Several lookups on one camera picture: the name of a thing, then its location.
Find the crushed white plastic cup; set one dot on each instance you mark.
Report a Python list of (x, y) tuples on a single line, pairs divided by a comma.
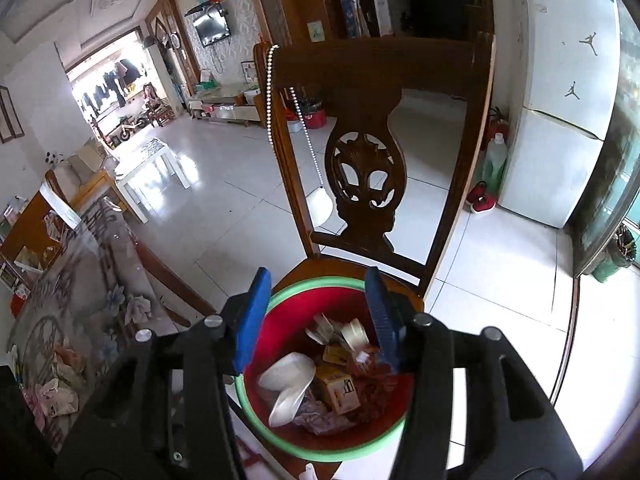
[(287, 375)]

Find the floral tablecloth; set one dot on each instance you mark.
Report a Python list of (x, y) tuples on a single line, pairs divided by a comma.
[(85, 285)]

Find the wall television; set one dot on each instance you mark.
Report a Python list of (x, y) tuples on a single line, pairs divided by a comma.
[(212, 27)]

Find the red box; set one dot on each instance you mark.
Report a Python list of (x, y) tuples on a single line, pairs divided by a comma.
[(314, 119)]

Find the white coffee table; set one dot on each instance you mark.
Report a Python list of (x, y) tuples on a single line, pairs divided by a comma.
[(145, 157)]

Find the framed wall picture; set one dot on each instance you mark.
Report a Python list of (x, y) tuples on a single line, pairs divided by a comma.
[(10, 115)]

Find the carved wooden chair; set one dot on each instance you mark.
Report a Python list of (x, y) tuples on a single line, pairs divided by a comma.
[(375, 65)]

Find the green plastic bottle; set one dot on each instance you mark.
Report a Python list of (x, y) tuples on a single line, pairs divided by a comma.
[(495, 165)]

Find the red fire extinguisher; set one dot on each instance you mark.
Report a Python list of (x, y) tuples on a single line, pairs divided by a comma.
[(500, 127)]

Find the hanging dark clothes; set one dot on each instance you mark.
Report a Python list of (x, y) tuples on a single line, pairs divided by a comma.
[(112, 82)]

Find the low television cabinet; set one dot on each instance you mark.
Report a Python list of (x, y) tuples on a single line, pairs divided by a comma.
[(225, 105)]

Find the yellow carton box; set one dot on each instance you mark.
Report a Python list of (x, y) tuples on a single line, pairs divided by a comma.
[(335, 387)]

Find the red basin with green rim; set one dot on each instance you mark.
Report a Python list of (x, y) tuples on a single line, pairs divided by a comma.
[(290, 325)]

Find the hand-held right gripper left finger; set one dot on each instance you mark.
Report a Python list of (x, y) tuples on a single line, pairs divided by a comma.
[(252, 320)]

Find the small balance bike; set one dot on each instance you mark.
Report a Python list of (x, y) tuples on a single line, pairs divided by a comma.
[(131, 129)]

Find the brown crumpled wrapper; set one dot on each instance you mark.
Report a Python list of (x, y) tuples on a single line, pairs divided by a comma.
[(385, 395)]

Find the white shell-shaped pendant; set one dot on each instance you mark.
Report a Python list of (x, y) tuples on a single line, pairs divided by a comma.
[(320, 206)]

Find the white refrigerator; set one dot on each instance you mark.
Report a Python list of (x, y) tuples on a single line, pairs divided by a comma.
[(550, 170)]

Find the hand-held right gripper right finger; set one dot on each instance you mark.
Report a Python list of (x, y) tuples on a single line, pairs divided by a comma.
[(382, 320)]

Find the white plastic piece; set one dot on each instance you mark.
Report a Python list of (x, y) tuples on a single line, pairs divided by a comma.
[(310, 473)]

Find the dark glass cabinet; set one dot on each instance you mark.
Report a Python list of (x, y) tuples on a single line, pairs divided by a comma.
[(605, 185)]

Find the small yellow carton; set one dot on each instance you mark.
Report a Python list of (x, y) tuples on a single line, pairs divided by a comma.
[(336, 355)]

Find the crumpled grey tissue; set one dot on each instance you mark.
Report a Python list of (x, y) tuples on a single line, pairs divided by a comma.
[(320, 417)]

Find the crumpled white tissue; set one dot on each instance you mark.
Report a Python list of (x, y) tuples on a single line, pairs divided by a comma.
[(137, 308), (57, 400), (67, 365)]

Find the green waste bin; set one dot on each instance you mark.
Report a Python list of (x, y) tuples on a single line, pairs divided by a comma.
[(607, 265)]

